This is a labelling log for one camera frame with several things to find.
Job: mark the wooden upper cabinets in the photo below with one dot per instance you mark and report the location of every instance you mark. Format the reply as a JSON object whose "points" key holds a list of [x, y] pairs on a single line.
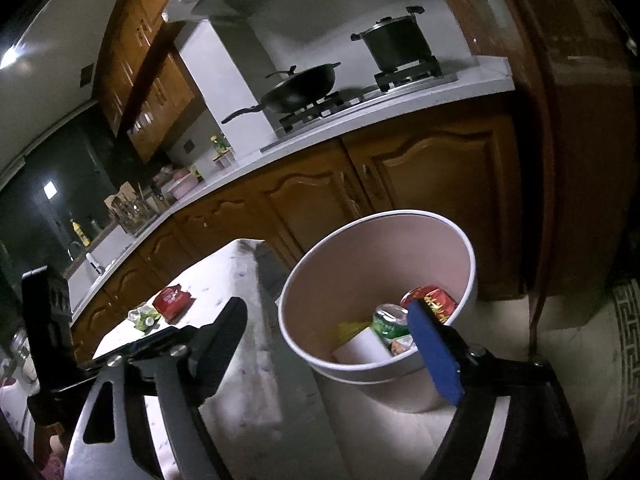
{"points": [[145, 70]]}

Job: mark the dark window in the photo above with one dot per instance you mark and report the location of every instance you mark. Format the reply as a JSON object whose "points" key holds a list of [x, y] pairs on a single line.
{"points": [[55, 185]]}

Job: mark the steel gas stove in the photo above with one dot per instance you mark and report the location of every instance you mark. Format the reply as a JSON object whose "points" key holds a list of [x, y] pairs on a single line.
{"points": [[360, 92]]}

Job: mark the white dotted tablecloth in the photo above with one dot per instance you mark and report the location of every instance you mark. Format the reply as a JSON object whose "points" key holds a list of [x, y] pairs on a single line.
{"points": [[235, 290]]}

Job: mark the round red snack packet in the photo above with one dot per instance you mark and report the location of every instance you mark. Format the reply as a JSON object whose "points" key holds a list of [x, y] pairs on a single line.
{"points": [[435, 300]]}

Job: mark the pink container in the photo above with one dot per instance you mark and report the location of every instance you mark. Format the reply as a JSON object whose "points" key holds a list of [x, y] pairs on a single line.
{"points": [[181, 185]]}

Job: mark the white kitchen sink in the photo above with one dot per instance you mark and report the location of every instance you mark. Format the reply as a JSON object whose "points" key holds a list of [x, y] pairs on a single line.
{"points": [[97, 270]]}

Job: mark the yellow oil bottle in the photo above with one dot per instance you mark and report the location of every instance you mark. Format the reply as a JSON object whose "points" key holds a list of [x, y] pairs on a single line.
{"points": [[79, 232]]}

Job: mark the key pattern rug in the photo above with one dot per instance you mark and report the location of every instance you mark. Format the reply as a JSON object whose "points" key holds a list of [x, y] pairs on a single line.
{"points": [[625, 360]]}

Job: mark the white kitchen countertop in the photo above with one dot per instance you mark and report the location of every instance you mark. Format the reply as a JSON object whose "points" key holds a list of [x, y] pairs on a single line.
{"points": [[480, 80]]}

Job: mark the white round bin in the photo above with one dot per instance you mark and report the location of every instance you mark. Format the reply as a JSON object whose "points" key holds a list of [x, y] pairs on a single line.
{"points": [[360, 270]]}

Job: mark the steel sink faucet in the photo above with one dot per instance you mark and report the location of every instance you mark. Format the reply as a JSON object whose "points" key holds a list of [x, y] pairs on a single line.
{"points": [[85, 257]]}

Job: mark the tall wooden cabinet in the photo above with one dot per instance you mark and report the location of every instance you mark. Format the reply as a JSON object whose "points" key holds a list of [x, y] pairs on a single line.
{"points": [[565, 125]]}

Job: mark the small dark wall socket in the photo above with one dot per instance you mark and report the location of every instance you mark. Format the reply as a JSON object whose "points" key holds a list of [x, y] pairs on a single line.
{"points": [[189, 147]]}

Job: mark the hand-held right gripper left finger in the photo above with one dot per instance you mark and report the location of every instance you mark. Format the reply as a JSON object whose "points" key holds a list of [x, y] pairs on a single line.
{"points": [[220, 350]]}

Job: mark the black wok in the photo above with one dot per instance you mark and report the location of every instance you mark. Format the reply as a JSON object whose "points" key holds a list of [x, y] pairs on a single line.
{"points": [[300, 87]]}

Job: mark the crumpled plastic wrapper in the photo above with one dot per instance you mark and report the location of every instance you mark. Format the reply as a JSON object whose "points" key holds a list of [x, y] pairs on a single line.
{"points": [[144, 317]]}

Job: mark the wooden cabinet door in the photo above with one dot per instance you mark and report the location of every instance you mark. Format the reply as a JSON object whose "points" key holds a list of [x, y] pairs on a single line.
{"points": [[440, 170], [315, 205], [235, 220]]}

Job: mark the yellow potted flowers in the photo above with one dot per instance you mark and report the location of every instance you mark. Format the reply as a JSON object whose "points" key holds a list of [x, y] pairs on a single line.
{"points": [[221, 150]]}

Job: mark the wooden utensil rack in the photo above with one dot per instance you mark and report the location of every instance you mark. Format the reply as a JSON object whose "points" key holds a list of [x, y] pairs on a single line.
{"points": [[132, 210]]}

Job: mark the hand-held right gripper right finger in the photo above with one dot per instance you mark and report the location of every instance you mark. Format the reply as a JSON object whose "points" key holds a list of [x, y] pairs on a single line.
{"points": [[435, 355]]}

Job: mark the white paper cup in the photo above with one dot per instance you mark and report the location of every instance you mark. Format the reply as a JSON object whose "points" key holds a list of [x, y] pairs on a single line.
{"points": [[362, 347]]}

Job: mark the black stock pot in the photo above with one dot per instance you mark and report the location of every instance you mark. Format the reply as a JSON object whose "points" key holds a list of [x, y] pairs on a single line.
{"points": [[397, 42]]}

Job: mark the green drink can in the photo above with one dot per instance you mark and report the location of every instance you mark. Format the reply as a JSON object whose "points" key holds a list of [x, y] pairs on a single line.
{"points": [[390, 325]]}

